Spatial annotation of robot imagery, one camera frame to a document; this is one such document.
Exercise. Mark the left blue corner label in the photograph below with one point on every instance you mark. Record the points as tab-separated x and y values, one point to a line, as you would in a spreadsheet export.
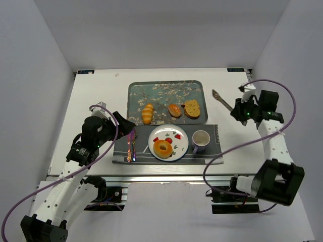
85	72

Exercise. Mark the purple mug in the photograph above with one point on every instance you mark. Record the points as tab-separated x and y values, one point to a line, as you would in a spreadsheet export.
200	140

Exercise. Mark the iridescent knife inner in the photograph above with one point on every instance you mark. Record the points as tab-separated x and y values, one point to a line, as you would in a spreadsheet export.
131	150

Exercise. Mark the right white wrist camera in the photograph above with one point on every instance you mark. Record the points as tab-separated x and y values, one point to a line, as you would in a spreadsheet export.
248	90

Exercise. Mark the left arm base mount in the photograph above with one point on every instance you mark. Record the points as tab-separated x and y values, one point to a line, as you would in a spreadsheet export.
109	197

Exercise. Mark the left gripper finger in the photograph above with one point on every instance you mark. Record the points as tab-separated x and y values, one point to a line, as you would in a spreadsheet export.
123	124
124	133

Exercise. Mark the round sesame bun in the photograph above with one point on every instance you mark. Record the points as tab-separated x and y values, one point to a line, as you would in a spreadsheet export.
174	110

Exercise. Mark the blue floral serving tray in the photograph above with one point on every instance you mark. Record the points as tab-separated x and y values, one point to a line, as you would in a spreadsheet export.
161	94

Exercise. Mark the aluminium table edge rail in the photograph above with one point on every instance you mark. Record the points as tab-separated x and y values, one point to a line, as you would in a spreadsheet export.
165	178

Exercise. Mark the brown bread slice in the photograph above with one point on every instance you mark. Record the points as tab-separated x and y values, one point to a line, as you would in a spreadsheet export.
191	109

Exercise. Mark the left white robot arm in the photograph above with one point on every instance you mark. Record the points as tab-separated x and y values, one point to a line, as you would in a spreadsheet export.
75	190

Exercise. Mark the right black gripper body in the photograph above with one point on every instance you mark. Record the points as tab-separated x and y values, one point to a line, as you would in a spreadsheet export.
238	112

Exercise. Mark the striped orange bread roll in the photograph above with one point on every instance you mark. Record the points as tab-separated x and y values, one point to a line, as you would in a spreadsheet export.
147	114

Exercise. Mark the white watermelon pattern plate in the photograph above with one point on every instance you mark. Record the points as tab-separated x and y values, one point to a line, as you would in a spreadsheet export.
175	135

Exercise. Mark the iridescent knife outer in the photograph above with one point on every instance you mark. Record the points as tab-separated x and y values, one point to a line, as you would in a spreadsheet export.
130	147

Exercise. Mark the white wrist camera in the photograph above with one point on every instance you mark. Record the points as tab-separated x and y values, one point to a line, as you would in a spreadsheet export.
99	109
248	90

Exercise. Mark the golden ring doughnut bread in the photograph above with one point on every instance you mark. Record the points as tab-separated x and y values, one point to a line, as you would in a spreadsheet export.
162	149

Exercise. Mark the right blue corner label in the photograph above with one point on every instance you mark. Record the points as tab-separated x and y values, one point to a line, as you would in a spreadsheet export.
235	70

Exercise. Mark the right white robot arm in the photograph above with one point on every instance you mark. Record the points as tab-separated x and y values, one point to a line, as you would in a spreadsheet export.
278	179

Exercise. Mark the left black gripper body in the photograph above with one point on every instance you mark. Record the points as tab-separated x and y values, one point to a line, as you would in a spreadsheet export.
117	125

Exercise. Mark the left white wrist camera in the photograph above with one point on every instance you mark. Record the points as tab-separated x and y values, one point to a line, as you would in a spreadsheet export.
99	109

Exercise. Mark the blue corner label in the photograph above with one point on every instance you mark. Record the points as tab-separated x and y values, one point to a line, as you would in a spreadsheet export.
85	72
235	70

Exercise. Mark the steel serving tongs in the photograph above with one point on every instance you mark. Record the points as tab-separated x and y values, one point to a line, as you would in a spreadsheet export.
217	97

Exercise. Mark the grey cloth placemat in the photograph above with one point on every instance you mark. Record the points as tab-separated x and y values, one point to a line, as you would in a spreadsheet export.
145	157

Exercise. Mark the iridescent knife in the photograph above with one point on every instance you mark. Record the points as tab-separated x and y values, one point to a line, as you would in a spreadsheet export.
130	147
131	150

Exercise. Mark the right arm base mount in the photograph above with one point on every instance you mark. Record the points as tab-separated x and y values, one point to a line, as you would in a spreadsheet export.
222	203

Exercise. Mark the iridescent fork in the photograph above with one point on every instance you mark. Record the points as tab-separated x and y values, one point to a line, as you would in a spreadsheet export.
135	141

